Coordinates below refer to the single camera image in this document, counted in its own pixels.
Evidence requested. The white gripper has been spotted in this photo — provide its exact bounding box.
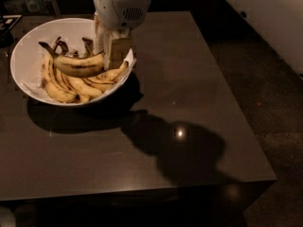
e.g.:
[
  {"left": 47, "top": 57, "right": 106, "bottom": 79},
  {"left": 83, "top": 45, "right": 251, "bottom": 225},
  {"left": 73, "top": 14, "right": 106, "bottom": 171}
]
[{"left": 93, "top": 0, "right": 151, "bottom": 69}]

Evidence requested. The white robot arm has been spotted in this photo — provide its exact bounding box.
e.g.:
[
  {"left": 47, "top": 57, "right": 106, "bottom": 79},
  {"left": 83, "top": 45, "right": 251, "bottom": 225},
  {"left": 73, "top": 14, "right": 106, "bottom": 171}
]
[{"left": 93, "top": 0, "right": 303, "bottom": 75}]

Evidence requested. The right small yellow banana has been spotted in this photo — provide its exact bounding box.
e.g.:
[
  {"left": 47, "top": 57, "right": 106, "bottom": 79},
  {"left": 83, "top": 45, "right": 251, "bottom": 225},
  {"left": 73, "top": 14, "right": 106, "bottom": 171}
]
[{"left": 97, "top": 61, "right": 129, "bottom": 81}]

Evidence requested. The white bowl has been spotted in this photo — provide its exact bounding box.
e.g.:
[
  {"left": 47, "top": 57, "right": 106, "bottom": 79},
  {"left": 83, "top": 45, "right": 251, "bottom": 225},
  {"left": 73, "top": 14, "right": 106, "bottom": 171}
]
[{"left": 9, "top": 17, "right": 134, "bottom": 108}]

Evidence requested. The shelf with bottles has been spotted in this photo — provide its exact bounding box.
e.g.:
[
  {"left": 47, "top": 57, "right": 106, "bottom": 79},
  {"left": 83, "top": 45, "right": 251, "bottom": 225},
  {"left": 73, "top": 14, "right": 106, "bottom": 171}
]
[{"left": 0, "top": 0, "right": 60, "bottom": 16}]

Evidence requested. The black object left edge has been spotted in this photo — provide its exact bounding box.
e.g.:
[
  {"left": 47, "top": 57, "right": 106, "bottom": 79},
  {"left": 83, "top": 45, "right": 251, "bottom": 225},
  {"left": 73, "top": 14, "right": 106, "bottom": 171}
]
[{"left": 0, "top": 15, "right": 21, "bottom": 48}]

